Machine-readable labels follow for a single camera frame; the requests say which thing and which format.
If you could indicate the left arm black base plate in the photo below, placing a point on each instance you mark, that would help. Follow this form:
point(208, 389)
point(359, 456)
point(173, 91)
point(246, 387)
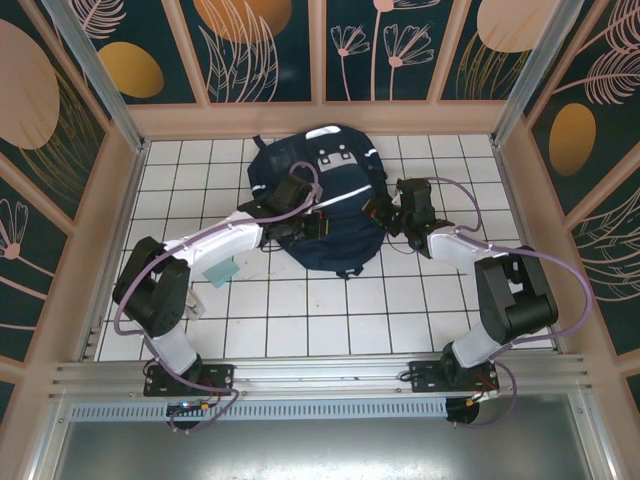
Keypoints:
point(215, 377)

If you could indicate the aluminium mounting rail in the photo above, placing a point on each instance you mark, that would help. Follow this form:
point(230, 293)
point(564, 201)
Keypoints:
point(320, 372)

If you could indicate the navy blue backpack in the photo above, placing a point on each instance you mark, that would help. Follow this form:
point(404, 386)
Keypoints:
point(340, 250)

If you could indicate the grey metal panel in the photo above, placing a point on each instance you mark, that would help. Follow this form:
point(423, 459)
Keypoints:
point(320, 450)

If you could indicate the clear plastic piece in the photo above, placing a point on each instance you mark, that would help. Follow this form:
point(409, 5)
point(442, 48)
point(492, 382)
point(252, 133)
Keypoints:
point(195, 310)

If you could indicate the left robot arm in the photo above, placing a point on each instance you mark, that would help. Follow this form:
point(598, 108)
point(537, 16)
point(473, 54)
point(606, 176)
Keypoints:
point(150, 285)

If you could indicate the aluminium side rail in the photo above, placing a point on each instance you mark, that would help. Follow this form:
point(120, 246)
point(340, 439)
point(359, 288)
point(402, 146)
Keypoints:
point(131, 190)
point(511, 200)

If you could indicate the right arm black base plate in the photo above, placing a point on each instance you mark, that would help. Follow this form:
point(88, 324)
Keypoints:
point(425, 377)

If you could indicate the light teal eraser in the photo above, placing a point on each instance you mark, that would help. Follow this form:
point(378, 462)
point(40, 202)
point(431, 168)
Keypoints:
point(222, 272)

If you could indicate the yellow power connector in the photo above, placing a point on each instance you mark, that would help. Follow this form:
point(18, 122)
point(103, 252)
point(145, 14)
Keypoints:
point(471, 401)

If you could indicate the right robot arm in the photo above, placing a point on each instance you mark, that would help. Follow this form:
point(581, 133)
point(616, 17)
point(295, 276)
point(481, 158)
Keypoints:
point(515, 295)

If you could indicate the small circuit board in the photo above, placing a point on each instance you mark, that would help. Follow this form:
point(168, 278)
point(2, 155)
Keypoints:
point(187, 406)

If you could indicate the aluminium corner post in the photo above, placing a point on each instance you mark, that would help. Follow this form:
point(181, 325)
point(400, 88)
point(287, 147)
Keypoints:
point(532, 75)
point(102, 85)

